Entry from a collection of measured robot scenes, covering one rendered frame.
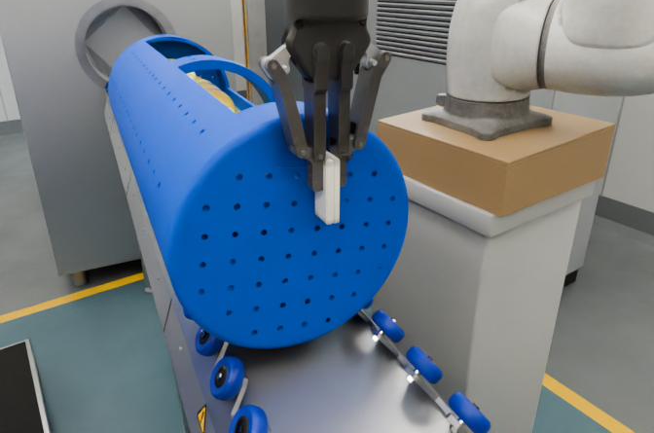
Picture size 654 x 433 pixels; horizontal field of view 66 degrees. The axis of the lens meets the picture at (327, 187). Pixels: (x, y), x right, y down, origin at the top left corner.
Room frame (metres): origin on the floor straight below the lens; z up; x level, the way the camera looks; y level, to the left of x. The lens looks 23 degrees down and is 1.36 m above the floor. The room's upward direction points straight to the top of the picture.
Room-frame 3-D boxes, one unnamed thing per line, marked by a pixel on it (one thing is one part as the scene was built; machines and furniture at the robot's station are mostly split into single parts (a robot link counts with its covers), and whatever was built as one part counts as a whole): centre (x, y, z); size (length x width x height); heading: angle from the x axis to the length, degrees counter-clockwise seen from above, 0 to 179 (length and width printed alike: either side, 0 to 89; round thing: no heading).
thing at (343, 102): (0.48, -0.01, 1.25); 0.04 x 0.01 x 0.11; 26
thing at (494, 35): (0.95, -0.31, 1.27); 0.18 x 0.16 x 0.22; 55
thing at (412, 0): (2.81, -0.40, 0.72); 2.15 x 0.54 x 1.45; 35
